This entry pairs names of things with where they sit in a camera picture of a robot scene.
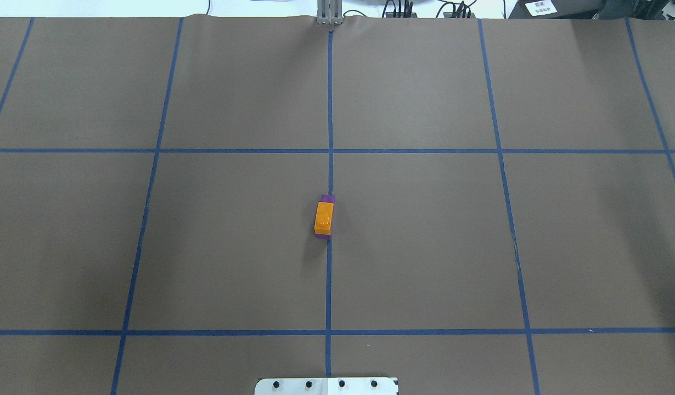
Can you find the purple trapezoid block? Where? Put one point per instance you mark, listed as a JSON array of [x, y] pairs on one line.
[[327, 198]]

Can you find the orange trapezoid block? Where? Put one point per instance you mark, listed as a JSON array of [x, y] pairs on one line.
[[324, 218]]

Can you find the aluminium frame post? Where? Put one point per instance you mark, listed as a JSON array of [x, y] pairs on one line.
[[329, 12]]

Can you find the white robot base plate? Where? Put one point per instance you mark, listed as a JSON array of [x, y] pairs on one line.
[[328, 385]]

